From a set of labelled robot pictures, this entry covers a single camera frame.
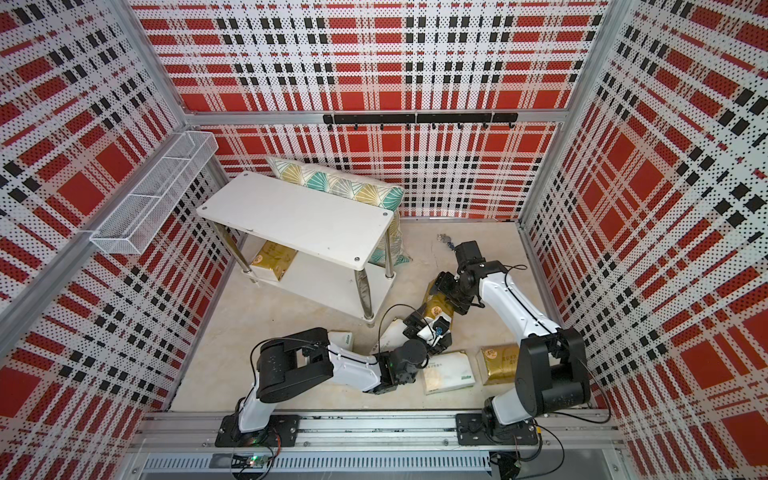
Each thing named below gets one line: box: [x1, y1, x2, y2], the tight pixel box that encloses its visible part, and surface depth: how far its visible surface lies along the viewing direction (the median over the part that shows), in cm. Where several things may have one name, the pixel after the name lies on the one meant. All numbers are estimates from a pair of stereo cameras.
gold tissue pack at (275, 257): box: [252, 240, 298, 281], surface depth 95 cm
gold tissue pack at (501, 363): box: [481, 343, 519, 386], surface depth 80 cm
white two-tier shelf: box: [196, 171, 397, 326], surface depth 80 cm
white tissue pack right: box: [423, 351, 476, 395], surface depth 79 cm
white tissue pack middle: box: [380, 318, 410, 352], surface depth 87 cm
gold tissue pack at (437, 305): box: [423, 280, 454, 328], surface depth 80 cm
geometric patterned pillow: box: [266, 157, 413, 266], surface depth 84 cm
